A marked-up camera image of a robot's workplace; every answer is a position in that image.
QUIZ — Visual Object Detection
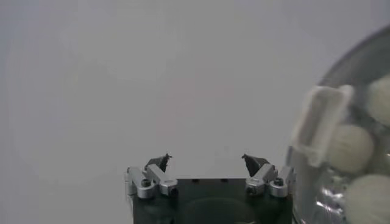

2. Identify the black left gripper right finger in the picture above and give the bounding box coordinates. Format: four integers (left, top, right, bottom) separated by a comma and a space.
241, 153, 297, 198

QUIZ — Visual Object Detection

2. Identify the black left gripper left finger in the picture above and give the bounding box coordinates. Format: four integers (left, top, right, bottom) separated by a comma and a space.
124, 153, 179, 200

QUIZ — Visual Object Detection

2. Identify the round glass pot lid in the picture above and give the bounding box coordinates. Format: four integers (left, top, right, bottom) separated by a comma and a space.
286, 23, 390, 224

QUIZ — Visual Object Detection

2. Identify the white steamed baozi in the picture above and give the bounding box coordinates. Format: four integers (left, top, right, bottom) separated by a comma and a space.
327, 124, 375, 174
365, 74, 390, 127
344, 173, 390, 224

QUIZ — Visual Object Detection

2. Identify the stainless steel steamer basket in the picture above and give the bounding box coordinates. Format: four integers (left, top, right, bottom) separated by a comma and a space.
288, 24, 390, 224

